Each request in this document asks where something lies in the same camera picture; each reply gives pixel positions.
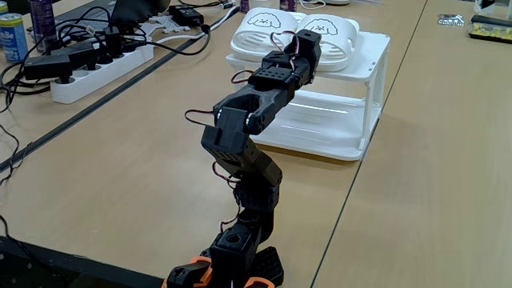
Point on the black power brick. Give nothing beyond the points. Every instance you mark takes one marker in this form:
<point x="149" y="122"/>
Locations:
<point x="186" y="15"/>

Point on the black power plug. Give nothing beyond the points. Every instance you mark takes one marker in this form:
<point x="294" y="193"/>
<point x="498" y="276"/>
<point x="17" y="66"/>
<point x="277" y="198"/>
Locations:
<point x="113" y="42"/>

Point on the green blue drink can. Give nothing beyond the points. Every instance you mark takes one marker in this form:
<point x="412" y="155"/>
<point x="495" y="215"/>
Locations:
<point x="3" y="6"/>

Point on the dark laptop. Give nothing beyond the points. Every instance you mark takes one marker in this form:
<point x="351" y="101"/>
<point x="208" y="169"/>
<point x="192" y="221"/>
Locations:
<point x="136" y="10"/>

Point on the white plastic shoe rack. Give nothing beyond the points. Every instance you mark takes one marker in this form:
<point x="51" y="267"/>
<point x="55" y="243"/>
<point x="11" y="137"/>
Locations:
<point x="332" y="120"/>

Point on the white slipper with dog print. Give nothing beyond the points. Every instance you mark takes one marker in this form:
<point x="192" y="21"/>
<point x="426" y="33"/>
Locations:
<point x="256" y="36"/>
<point x="338" y="40"/>

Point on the white printed plastic part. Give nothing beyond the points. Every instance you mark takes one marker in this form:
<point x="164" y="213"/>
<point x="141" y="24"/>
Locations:
<point x="172" y="25"/>

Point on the black and yellow box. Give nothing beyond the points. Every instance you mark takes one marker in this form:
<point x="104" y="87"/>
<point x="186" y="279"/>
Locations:
<point x="490" y="31"/>

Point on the white power strip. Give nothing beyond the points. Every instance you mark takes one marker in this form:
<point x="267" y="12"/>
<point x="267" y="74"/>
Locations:
<point x="100" y="76"/>

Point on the white paper cup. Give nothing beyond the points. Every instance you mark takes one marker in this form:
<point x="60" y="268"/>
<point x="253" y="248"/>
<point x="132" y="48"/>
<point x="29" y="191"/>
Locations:
<point x="260" y="3"/>

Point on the tall purple drink can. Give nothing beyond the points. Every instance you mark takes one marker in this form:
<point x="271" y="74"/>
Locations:
<point x="43" y="24"/>

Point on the black plug adapter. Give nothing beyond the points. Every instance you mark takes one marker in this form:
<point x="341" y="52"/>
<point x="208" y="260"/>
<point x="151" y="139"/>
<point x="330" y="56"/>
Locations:
<point x="46" y="67"/>
<point x="76" y="54"/>

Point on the white box with black part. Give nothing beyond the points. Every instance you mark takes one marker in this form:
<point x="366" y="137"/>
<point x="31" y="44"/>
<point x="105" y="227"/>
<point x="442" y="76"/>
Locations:
<point x="494" y="8"/>

